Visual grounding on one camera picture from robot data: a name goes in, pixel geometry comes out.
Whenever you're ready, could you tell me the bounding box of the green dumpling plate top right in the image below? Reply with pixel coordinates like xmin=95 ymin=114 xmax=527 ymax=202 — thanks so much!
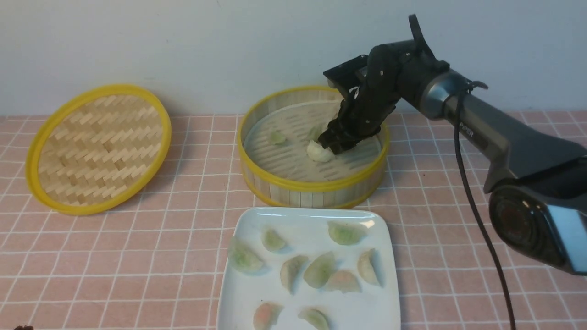
xmin=327 ymin=221 xmax=367 ymax=246

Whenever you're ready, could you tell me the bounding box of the green dumpling plate left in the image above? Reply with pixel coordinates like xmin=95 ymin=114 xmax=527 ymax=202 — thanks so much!
xmin=227 ymin=236 xmax=265 ymax=275

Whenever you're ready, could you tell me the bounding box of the pink dumpling plate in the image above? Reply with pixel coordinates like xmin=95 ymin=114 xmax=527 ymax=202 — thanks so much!
xmin=252 ymin=302 xmax=283 ymax=330
xmin=323 ymin=269 xmax=361 ymax=294

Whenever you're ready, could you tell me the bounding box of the yellow-rimmed bamboo steamer lid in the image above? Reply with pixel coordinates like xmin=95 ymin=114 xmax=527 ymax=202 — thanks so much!
xmin=24 ymin=84 xmax=172 ymax=216

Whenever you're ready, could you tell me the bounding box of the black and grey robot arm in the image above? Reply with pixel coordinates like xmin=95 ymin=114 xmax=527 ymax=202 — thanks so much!
xmin=319 ymin=40 xmax=587 ymax=275

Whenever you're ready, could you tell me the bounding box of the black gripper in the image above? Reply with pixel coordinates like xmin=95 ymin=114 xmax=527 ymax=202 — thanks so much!
xmin=317 ymin=42 xmax=409 ymax=155

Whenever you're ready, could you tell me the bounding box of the pink dumpling plate centre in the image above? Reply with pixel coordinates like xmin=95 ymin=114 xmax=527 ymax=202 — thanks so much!
xmin=323 ymin=269 xmax=361 ymax=294

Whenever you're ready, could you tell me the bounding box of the beige dumpling plate centre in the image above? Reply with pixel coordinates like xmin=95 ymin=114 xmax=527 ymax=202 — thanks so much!
xmin=280 ymin=255 xmax=309 ymax=295

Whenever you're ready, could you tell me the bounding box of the green dumpling plate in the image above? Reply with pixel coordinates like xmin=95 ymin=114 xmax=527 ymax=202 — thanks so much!
xmin=227 ymin=236 xmax=265 ymax=275
xmin=327 ymin=221 xmax=367 ymax=246
xmin=298 ymin=308 xmax=331 ymax=330

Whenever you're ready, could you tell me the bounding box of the white square plate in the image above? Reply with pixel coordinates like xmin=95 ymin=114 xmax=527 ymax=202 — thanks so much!
xmin=216 ymin=207 xmax=402 ymax=330

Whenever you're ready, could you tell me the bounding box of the dark object at table edge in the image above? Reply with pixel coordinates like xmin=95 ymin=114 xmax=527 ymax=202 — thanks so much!
xmin=13 ymin=324 xmax=35 ymax=330

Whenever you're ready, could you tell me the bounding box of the pink dumpling plate bottom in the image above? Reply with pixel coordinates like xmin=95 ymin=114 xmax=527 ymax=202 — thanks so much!
xmin=252 ymin=302 xmax=283 ymax=330

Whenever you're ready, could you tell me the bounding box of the large white steamed dumpling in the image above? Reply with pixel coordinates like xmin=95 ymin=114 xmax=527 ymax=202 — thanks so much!
xmin=306 ymin=140 xmax=335 ymax=163

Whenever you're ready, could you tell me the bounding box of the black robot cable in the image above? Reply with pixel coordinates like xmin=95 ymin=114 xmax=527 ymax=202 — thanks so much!
xmin=408 ymin=14 xmax=516 ymax=330

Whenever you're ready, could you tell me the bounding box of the yellow-rimmed bamboo steamer basket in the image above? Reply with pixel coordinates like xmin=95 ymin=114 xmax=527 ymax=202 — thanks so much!
xmin=237 ymin=86 xmax=389 ymax=209

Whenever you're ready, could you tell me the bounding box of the beige dumpling plate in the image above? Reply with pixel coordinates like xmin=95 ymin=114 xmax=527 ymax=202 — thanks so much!
xmin=280 ymin=255 xmax=309 ymax=295
xmin=357 ymin=248 xmax=381 ymax=287

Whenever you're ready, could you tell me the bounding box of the pale green dumpling in steamer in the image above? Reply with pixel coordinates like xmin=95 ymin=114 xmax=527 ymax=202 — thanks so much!
xmin=306 ymin=124 xmax=327 ymax=142

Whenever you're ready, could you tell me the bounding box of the beige dumpling plate right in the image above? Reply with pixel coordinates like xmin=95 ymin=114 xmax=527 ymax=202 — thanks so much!
xmin=357 ymin=248 xmax=381 ymax=287

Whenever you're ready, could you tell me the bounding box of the small green dumpling on plate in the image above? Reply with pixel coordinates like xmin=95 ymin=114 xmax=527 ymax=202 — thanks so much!
xmin=261 ymin=228 xmax=287 ymax=253

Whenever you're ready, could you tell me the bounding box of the green dumpling plate bottom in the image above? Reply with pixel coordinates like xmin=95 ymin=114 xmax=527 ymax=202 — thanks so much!
xmin=298 ymin=308 xmax=331 ymax=330

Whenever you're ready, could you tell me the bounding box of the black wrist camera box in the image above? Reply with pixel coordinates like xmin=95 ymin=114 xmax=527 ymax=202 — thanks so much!
xmin=323 ymin=55 xmax=368 ymax=90

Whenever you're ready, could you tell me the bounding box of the small green dumpling in steamer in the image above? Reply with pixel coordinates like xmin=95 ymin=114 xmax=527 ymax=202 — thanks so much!
xmin=268 ymin=130 xmax=288 ymax=145

